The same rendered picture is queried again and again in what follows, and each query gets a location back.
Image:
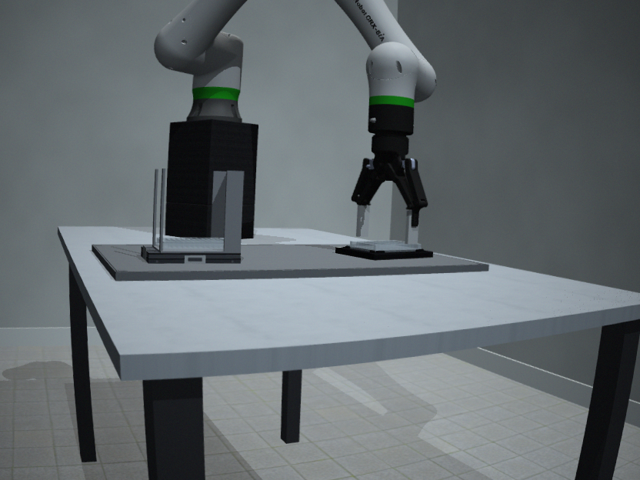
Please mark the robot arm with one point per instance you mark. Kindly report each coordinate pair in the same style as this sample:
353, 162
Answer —
396, 76

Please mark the black rectangular frame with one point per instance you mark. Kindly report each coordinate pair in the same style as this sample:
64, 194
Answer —
382, 255

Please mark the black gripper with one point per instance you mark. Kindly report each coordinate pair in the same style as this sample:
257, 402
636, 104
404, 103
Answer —
390, 152

